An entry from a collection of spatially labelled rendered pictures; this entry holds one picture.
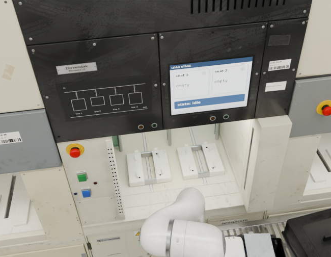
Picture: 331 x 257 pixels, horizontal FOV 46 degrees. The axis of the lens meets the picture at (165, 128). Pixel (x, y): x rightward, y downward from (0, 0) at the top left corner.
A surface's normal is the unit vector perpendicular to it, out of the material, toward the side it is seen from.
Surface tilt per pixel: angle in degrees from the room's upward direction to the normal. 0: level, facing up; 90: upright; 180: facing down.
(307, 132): 90
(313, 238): 0
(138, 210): 0
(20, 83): 90
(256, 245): 0
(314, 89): 90
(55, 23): 90
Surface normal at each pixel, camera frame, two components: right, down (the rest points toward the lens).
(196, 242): -0.12, -0.21
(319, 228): -0.04, -0.75
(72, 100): 0.14, 0.66
